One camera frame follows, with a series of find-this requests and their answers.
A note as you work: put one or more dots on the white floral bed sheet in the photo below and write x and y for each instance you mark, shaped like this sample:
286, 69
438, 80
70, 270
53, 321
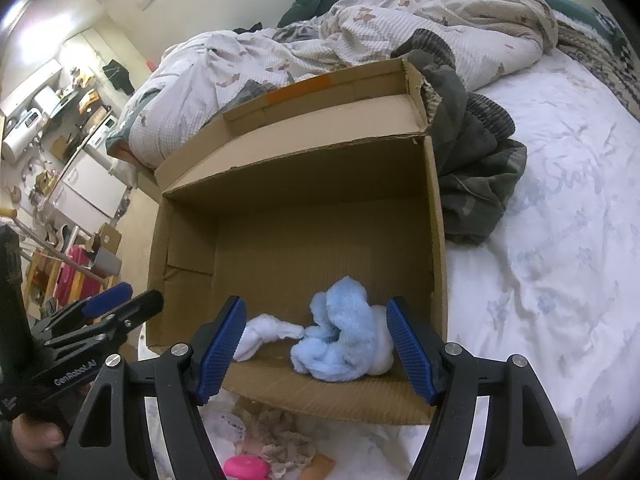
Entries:
550, 235

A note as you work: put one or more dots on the teal pillow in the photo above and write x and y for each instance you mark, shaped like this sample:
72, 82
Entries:
560, 2

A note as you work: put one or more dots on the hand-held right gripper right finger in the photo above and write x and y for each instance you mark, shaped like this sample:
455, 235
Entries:
409, 350

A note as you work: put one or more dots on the brown cardboard box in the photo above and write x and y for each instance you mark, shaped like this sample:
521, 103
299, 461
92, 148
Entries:
310, 230

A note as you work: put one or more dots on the white printed quilt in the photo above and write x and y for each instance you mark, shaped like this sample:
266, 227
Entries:
310, 35

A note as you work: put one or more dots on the grey box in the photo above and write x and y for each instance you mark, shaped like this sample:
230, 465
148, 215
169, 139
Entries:
107, 262

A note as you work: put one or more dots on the beige crumpled cloth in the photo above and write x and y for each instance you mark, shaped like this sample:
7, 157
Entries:
282, 435

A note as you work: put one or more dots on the orange toy piece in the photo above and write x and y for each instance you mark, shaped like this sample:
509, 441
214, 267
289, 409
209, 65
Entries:
319, 467

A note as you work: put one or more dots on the dark hanging garment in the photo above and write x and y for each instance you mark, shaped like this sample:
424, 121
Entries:
119, 76

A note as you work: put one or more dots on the blue and white plush toy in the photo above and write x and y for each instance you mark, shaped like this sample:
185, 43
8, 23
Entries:
335, 340

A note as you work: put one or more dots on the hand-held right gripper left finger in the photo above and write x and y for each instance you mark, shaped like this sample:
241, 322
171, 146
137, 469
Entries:
219, 352

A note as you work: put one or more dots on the pink plastic toy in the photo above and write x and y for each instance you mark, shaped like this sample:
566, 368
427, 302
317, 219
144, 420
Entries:
246, 468

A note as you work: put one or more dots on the dark green cloth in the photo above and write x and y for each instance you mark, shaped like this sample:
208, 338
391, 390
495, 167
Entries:
312, 0

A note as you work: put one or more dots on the person's left hand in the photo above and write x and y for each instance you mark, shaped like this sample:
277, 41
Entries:
35, 442

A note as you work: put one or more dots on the pink suitcase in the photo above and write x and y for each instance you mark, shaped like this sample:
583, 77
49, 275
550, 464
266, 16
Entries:
75, 275

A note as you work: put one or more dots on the dark green jacket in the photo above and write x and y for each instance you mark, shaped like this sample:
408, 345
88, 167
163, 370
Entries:
475, 160

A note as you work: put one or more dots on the white refrigerator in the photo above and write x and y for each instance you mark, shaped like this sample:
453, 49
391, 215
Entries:
87, 185

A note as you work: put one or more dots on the black and beige patterned blanket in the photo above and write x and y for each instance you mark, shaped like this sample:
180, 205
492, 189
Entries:
600, 60

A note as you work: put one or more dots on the white lace cloth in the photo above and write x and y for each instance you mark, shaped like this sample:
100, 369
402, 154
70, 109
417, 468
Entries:
225, 427

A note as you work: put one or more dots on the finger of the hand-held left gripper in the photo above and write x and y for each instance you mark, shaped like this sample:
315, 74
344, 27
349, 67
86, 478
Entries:
111, 296
144, 306

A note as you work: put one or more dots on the white water heater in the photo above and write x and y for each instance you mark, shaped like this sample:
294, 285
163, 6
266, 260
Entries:
20, 142

